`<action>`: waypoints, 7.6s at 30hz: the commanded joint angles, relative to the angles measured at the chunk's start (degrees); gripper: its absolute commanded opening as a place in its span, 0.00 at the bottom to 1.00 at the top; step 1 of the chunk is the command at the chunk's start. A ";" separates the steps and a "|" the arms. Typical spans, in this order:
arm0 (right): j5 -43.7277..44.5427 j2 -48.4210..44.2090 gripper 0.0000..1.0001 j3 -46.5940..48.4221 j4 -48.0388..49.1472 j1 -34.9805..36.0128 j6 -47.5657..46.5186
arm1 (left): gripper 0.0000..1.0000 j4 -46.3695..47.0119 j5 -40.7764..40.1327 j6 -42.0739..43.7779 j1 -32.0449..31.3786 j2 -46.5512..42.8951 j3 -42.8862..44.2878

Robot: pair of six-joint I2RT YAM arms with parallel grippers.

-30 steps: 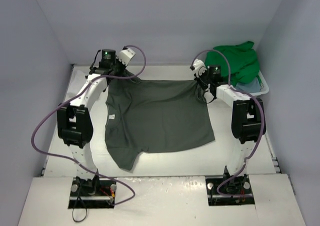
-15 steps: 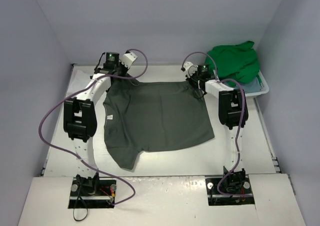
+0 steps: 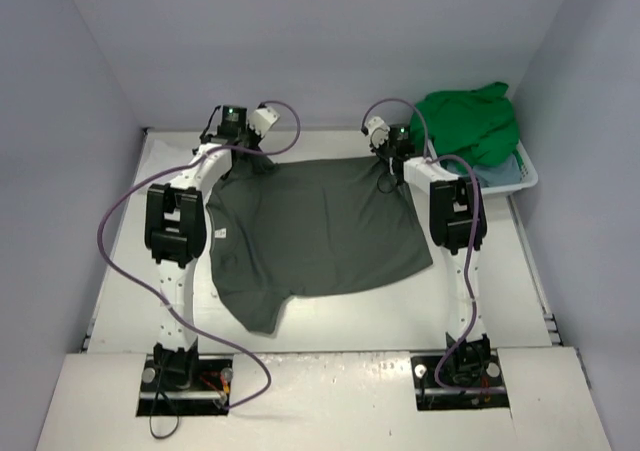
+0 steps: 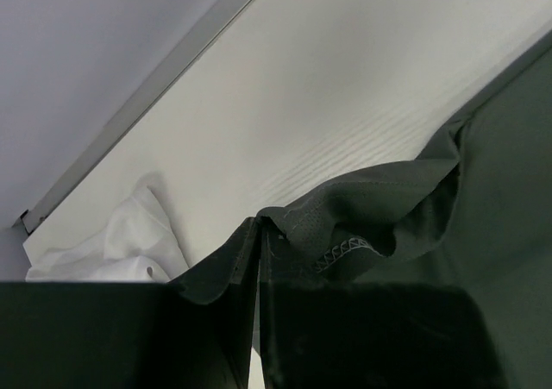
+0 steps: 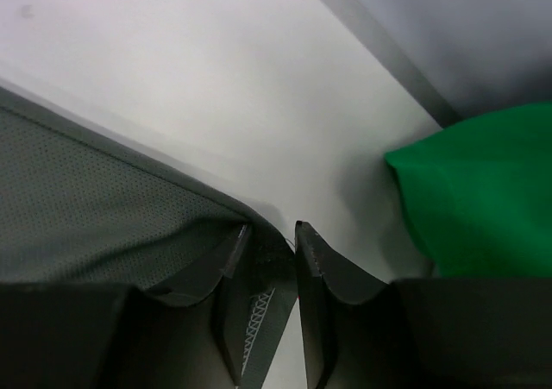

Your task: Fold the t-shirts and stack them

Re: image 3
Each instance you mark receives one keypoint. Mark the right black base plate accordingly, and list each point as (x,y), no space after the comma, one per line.
(482,387)

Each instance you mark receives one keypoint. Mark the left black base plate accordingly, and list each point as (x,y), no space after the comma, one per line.
(206,394)

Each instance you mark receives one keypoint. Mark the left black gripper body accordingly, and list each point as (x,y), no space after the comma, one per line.
(253,146)

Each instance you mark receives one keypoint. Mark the light blue t shirt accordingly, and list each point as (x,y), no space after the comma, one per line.
(505,174)

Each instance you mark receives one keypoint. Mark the grey t shirt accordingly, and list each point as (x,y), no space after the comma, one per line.
(309,229)

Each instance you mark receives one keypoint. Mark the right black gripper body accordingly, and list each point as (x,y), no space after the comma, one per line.
(388,158)

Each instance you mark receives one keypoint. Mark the white t shirt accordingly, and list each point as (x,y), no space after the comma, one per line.
(162,147)

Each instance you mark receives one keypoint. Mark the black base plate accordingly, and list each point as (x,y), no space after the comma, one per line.
(206,394)
(482,387)

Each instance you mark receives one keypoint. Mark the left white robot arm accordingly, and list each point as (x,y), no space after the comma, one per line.
(176,235)

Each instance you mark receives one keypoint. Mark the green t shirt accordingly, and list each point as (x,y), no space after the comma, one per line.
(478,125)

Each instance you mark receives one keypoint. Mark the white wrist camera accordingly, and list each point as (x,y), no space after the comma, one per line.
(377,130)
(262,119)

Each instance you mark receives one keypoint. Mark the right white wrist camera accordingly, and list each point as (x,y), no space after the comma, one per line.
(377,130)

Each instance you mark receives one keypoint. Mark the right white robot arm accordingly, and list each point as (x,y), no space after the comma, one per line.
(457,225)

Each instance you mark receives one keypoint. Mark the white laundry basket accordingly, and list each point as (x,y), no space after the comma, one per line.
(422,174)

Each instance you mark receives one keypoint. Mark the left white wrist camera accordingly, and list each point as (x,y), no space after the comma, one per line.
(262,119)

